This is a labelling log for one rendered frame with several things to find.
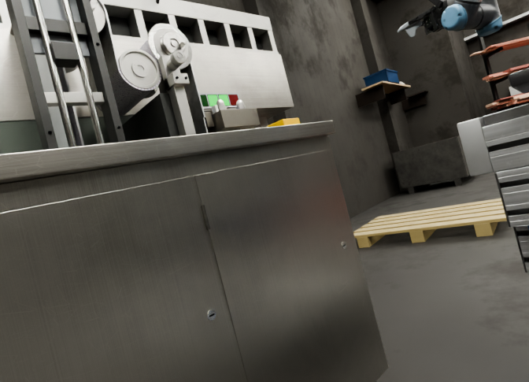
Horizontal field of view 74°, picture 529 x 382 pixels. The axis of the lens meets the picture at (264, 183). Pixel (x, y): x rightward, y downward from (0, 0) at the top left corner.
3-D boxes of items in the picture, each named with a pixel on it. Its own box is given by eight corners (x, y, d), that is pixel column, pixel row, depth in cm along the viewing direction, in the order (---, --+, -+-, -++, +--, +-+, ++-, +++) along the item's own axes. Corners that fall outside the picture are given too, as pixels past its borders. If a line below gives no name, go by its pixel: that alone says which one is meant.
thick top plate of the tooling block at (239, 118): (224, 127, 114) (220, 109, 115) (168, 156, 144) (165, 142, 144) (260, 124, 125) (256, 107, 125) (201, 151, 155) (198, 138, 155)
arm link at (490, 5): (465, 39, 118) (456, 8, 119) (486, 37, 123) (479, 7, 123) (488, 27, 111) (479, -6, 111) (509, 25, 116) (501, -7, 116)
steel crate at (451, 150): (416, 187, 683) (407, 149, 684) (482, 175, 611) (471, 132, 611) (401, 195, 614) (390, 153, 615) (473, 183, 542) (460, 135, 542)
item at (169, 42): (164, 27, 107) (186, 38, 112) (160, 30, 109) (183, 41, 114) (161, 49, 106) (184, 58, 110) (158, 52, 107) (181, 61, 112)
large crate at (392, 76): (378, 91, 643) (375, 79, 644) (400, 83, 617) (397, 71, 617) (365, 90, 602) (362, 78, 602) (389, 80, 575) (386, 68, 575)
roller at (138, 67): (125, 88, 98) (114, 46, 99) (98, 116, 117) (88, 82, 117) (164, 88, 106) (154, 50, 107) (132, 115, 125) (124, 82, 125)
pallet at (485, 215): (521, 208, 311) (517, 195, 311) (509, 235, 244) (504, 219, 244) (382, 225, 396) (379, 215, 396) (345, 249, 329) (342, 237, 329)
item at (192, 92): (204, 116, 114) (190, 61, 115) (171, 136, 132) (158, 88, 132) (205, 116, 115) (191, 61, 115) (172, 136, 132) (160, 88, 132)
